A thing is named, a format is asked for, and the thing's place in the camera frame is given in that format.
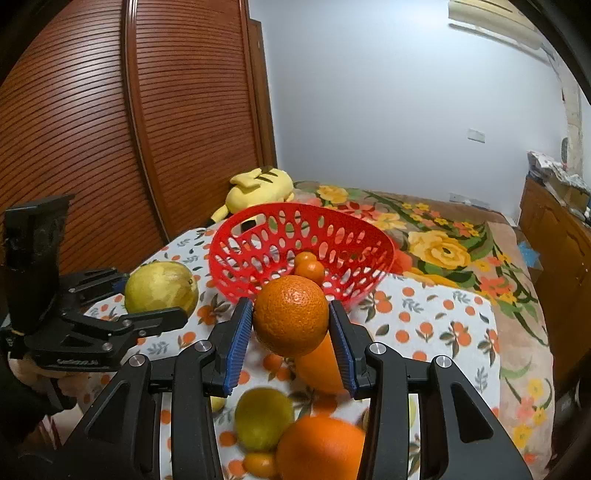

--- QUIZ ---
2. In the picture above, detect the wooden louvered wardrobe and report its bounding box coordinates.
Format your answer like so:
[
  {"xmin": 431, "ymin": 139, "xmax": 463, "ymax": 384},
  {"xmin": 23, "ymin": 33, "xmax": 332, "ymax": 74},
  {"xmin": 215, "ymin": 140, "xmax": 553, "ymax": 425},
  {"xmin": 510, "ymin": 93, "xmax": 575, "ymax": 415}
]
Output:
[{"xmin": 0, "ymin": 0, "xmax": 278, "ymax": 278}]

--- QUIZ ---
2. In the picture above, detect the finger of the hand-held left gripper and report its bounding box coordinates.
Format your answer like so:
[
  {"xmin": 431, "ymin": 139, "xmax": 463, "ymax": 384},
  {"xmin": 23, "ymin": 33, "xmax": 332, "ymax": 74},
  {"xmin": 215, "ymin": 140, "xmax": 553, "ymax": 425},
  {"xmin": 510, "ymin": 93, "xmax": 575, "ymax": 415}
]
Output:
[
  {"xmin": 62, "ymin": 306, "xmax": 189, "ymax": 357},
  {"xmin": 58, "ymin": 267, "xmax": 131, "ymax": 305}
]

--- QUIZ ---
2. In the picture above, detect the round orange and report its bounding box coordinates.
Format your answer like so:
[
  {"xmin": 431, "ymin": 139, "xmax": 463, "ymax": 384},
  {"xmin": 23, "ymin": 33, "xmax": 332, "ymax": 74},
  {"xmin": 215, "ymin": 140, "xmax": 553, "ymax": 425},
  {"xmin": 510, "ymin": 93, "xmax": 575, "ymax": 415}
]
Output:
[{"xmin": 253, "ymin": 275, "xmax": 330, "ymax": 357}]

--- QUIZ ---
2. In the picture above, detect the white air conditioner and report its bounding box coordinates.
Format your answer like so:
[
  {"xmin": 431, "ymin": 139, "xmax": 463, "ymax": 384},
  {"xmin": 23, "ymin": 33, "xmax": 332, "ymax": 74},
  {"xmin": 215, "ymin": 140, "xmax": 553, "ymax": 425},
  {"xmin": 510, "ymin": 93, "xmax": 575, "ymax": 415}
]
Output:
[{"xmin": 448, "ymin": 0, "xmax": 555, "ymax": 61}]

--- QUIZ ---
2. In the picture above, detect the yellow-green pomelo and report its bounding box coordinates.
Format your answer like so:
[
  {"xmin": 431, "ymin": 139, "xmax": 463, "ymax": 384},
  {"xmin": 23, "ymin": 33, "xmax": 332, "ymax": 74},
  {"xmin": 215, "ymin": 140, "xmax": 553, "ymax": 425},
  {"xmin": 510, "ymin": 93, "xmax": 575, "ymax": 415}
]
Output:
[{"xmin": 124, "ymin": 261, "xmax": 199, "ymax": 319}]

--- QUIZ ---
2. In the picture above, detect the blue packet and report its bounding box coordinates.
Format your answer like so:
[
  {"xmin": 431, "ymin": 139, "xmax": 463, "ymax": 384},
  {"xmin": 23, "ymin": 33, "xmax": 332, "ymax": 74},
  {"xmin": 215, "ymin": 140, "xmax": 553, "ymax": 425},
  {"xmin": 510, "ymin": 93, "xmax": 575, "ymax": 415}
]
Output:
[{"xmin": 517, "ymin": 240, "xmax": 543, "ymax": 271}]

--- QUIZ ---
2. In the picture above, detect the orange print tablecloth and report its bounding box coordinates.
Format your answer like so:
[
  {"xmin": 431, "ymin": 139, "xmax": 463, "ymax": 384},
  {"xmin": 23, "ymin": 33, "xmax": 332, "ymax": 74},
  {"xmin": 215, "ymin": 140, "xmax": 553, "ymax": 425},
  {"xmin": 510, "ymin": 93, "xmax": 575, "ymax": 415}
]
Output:
[{"xmin": 46, "ymin": 226, "xmax": 502, "ymax": 480}]

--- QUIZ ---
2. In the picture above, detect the medium oval orange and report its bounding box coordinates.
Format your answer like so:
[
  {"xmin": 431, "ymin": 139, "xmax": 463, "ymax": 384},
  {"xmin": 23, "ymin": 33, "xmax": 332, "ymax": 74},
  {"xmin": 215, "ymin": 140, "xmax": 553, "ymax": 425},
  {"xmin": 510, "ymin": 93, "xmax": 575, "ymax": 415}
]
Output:
[{"xmin": 294, "ymin": 332, "xmax": 347, "ymax": 395}]

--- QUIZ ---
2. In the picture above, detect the large orange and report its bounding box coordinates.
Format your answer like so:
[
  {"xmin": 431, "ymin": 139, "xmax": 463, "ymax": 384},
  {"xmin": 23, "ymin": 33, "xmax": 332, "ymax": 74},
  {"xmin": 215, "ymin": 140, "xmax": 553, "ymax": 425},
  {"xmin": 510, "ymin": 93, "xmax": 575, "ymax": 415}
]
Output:
[{"xmin": 276, "ymin": 415, "xmax": 368, "ymax": 480}]

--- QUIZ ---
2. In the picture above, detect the pile of boxes and packets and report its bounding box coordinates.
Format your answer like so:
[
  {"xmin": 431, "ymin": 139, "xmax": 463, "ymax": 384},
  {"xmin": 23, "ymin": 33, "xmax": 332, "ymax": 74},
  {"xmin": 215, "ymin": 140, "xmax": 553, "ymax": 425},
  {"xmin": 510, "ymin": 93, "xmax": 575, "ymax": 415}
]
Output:
[{"xmin": 526, "ymin": 150, "xmax": 591, "ymax": 217}]

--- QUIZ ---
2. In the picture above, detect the wooden cabinet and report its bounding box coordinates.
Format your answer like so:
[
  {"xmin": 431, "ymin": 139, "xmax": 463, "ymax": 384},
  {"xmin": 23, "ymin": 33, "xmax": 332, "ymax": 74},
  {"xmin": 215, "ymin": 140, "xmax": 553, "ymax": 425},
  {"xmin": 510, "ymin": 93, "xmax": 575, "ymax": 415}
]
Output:
[{"xmin": 518, "ymin": 178, "xmax": 591, "ymax": 388}]

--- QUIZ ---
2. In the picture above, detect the yellow plush toy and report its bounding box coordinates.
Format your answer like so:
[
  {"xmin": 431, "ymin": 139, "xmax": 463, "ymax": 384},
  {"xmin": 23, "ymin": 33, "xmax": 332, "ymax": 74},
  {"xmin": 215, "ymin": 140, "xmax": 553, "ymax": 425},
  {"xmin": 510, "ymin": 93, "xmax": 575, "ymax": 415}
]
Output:
[{"xmin": 210, "ymin": 168, "xmax": 295, "ymax": 227}]

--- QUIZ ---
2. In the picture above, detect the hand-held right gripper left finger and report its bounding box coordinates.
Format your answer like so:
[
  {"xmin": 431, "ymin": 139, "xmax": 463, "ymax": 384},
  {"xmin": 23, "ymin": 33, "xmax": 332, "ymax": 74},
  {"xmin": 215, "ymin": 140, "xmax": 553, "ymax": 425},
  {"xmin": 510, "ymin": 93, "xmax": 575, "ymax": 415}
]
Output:
[{"xmin": 60, "ymin": 298, "xmax": 254, "ymax": 480}]

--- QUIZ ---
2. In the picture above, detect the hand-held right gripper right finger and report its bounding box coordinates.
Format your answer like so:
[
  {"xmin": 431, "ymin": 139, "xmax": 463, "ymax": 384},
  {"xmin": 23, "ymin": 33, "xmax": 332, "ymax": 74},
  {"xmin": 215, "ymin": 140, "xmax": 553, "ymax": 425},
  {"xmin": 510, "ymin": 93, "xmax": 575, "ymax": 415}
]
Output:
[{"xmin": 328, "ymin": 300, "xmax": 534, "ymax": 480}]

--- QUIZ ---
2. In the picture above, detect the yellow-green lemon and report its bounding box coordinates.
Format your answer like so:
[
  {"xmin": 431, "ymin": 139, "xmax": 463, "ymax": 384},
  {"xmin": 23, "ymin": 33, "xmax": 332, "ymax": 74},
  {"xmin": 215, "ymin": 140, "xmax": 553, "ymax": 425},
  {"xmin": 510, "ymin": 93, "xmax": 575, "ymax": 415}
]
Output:
[{"xmin": 235, "ymin": 388, "xmax": 295, "ymax": 452}]

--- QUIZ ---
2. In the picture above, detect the pale patterned curtain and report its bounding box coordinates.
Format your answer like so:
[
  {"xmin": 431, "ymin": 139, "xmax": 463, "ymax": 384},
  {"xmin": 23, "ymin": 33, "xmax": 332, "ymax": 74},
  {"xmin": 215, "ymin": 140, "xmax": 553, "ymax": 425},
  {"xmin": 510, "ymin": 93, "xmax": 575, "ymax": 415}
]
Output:
[{"xmin": 561, "ymin": 69, "xmax": 583, "ymax": 167}]

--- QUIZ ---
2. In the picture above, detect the floral blanket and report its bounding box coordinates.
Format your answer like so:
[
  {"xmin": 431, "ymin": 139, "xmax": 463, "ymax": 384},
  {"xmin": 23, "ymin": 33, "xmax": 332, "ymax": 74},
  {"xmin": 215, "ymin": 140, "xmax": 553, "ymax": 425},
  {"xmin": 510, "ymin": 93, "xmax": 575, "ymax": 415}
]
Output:
[{"xmin": 293, "ymin": 180, "xmax": 555, "ymax": 480}]

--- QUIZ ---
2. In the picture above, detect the red perforated plastic basket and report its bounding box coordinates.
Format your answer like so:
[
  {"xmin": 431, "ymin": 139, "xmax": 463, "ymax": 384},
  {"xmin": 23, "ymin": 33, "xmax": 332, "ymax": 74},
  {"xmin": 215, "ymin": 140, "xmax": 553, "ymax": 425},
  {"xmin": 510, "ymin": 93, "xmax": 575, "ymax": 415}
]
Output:
[{"xmin": 209, "ymin": 202, "xmax": 396, "ymax": 308}]

